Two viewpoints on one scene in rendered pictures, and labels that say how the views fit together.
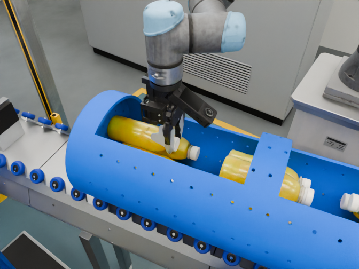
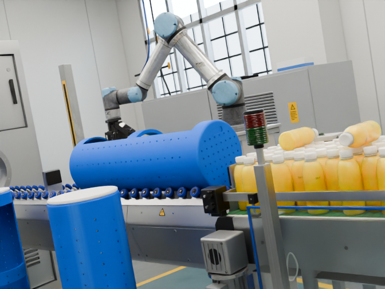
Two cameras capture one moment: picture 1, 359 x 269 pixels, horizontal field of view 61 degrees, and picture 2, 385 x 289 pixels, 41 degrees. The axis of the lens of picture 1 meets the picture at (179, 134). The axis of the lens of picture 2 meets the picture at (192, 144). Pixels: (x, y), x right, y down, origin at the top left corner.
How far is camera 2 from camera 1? 2.15 m
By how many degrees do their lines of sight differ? 43
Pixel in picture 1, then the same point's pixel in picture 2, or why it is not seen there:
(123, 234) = not seen: hidden behind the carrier
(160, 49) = (106, 101)
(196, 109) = (124, 128)
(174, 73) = (113, 112)
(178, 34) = (112, 95)
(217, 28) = (125, 90)
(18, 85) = not seen: hidden behind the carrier
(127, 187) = (89, 158)
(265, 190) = (132, 137)
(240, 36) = (134, 92)
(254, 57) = not seen: hidden behind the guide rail
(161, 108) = (112, 131)
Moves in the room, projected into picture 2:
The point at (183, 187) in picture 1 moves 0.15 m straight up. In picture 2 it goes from (106, 148) to (101, 116)
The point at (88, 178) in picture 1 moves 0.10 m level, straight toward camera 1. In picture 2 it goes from (76, 163) to (74, 165)
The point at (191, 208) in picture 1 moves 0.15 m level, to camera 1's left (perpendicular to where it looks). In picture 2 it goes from (108, 155) to (80, 159)
